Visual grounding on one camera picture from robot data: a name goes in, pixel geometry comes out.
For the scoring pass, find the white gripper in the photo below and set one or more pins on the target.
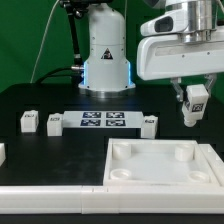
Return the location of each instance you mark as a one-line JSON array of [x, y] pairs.
[[166, 56]]

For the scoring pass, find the white square table top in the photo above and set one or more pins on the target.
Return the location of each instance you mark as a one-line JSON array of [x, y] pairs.
[[145, 162]]

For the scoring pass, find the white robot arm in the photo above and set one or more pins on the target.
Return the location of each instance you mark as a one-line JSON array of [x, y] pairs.
[[186, 40]]

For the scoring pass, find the white right fence bar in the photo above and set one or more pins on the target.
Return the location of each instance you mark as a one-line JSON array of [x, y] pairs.
[[215, 162]]

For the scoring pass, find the white fence bar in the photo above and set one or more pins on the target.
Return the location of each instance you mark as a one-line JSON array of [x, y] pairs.
[[215, 162], [108, 199]]

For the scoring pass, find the white plate with tags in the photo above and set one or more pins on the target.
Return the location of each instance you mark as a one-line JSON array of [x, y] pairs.
[[102, 119]]

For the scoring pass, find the white front fence bar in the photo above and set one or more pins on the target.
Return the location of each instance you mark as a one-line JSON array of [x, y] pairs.
[[108, 199]]

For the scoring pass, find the white left fence piece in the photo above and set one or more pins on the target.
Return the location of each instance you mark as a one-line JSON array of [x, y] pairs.
[[2, 153]]

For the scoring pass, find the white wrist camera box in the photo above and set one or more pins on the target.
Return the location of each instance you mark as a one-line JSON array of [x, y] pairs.
[[171, 22]]

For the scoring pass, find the black camera stand pole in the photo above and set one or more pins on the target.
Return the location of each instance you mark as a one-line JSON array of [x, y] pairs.
[[75, 9]]

